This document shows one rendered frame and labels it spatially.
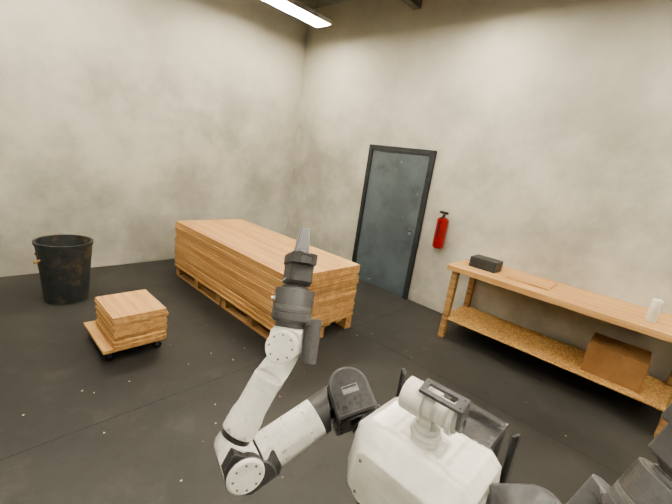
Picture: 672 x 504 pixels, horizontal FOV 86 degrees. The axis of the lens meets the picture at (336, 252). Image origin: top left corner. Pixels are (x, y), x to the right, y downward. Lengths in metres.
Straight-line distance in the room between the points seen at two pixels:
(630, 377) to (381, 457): 3.60
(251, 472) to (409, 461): 0.31
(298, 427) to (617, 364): 3.63
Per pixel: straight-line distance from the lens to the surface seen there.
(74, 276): 4.70
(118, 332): 3.50
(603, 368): 4.26
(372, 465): 0.82
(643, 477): 0.57
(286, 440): 0.88
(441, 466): 0.79
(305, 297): 0.77
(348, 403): 0.88
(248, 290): 3.92
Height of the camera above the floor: 1.88
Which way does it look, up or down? 14 degrees down
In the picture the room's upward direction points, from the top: 8 degrees clockwise
